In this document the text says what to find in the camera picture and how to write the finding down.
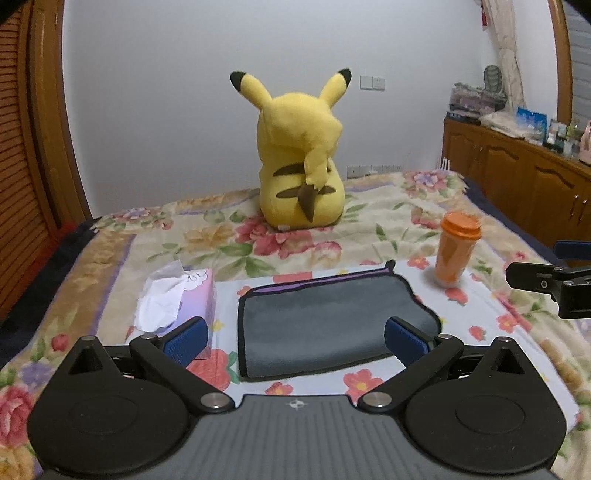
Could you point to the clear storage box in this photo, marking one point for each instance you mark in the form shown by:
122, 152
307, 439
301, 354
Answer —
475, 98

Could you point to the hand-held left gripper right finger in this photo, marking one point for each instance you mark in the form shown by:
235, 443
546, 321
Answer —
407, 342

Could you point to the blue picture card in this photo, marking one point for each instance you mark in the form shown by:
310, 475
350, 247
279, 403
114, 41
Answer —
531, 122

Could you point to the grey towel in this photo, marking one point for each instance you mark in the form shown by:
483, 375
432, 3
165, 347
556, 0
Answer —
318, 318

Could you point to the wooden louvred wardrobe door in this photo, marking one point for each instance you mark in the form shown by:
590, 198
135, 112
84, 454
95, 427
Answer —
27, 138

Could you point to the cream folded cloth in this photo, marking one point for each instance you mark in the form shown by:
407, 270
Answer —
501, 121

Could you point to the yellow plush toy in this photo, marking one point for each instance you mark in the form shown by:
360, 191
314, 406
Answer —
300, 161

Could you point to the white wall switch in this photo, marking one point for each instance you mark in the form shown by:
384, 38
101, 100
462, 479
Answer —
372, 83

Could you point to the pale blue floral cloth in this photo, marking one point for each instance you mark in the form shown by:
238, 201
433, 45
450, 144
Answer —
480, 314

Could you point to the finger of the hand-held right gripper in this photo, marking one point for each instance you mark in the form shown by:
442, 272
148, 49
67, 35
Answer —
575, 249
531, 277

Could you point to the grey plush figure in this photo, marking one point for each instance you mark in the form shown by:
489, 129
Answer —
494, 78

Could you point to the floral blanket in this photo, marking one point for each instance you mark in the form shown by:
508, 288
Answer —
138, 240

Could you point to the group of small bottles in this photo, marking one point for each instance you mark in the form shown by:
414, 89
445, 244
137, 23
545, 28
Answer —
561, 134

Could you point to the purple tissue box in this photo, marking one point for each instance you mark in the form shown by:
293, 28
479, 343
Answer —
184, 300

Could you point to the white window blind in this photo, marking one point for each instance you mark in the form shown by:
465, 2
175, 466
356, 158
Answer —
579, 64

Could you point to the cream curtain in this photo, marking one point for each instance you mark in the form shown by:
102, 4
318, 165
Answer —
505, 50

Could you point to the orange cup with lid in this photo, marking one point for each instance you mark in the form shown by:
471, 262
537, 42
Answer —
455, 254

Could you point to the wooden cabinet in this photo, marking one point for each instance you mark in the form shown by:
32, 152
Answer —
517, 161

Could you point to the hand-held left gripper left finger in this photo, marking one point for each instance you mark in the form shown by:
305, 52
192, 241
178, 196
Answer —
189, 342

